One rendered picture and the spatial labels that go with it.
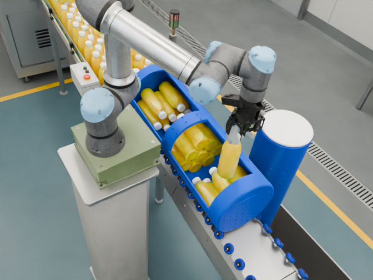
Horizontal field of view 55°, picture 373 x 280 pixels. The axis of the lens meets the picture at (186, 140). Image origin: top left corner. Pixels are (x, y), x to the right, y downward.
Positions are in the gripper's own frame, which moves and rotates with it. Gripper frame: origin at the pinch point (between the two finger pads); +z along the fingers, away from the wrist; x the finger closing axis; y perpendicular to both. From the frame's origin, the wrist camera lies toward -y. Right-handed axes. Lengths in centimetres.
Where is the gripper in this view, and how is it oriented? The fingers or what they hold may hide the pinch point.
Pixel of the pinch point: (235, 137)
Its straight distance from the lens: 124.5
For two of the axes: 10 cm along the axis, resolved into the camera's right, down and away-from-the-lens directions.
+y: 4.9, 6.6, -5.7
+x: 8.6, -3.0, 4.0
